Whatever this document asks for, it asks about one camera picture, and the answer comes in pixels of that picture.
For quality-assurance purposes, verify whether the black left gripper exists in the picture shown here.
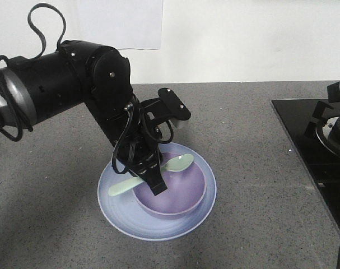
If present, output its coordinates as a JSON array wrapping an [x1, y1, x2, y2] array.
[[113, 112, 167, 196]]

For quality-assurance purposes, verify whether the pale green plastic spoon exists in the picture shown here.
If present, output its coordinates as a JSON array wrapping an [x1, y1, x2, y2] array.
[[108, 153, 195, 197]]

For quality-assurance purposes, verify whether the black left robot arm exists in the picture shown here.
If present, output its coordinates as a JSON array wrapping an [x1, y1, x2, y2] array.
[[0, 41, 172, 195]]

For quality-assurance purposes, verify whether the light blue plastic plate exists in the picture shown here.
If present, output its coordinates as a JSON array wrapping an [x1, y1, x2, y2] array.
[[97, 143, 217, 241]]

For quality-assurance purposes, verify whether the black glass gas stove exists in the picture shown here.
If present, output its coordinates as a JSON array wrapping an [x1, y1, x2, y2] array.
[[272, 99, 340, 230]]

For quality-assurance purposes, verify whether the white paper sheet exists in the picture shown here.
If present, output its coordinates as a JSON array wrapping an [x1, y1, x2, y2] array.
[[76, 0, 163, 50]]

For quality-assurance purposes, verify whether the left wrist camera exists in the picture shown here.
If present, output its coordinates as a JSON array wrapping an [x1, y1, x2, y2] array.
[[141, 88, 191, 129]]

